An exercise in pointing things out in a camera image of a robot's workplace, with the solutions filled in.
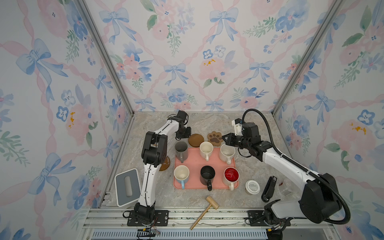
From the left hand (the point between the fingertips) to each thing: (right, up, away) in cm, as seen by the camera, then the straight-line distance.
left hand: (190, 134), depth 105 cm
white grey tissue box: (-33, -27, -25) cm, 49 cm away
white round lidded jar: (+33, -26, -27) cm, 50 cm away
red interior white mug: (+24, -23, -19) cm, 38 cm away
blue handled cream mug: (-4, -22, -18) cm, 29 cm away
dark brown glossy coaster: (-15, -18, -13) cm, 27 cm away
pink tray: (+4, -17, -12) cm, 21 cm away
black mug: (+10, -22, -20) cm, 31 cm away
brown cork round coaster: (+3, -4, -1) cm, 5 cm away
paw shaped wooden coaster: (+18, -2, -1) cm, 18 cm away
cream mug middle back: (+11, -9, -10) cm, 17 cm away
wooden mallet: (+12, -34, -28) cm, 46 cm away
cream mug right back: (+24, -12, -10) cm, 28 cm away
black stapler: (+43, -28, -25) cm, 57 cm away
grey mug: (-4, -9, -19) cm, 21 cm away
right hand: (+19, 0, -22) cm, 28 cm away
